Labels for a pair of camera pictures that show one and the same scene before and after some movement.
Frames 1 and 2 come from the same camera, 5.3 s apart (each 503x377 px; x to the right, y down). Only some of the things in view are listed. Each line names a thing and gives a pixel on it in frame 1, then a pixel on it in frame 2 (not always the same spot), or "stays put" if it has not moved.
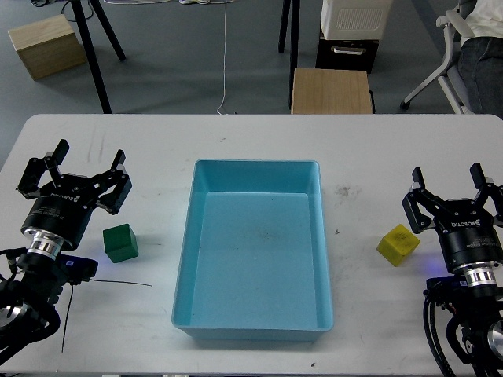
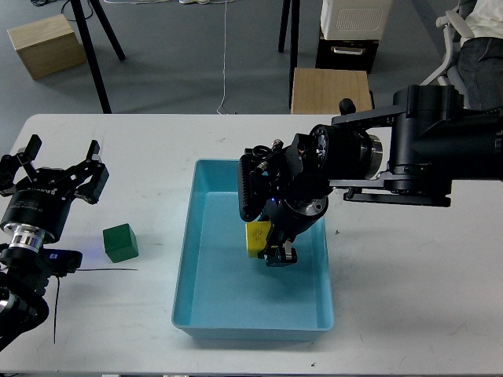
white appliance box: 355,19 stays put
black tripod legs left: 87,51 stays put
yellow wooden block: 398,245 -> 256,236
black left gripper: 63,203 -> 42,197
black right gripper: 467,229 -> 288,216
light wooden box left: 47,47 stays put
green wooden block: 120,243 stays put
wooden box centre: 330,91 stays put
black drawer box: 345,54 stays put
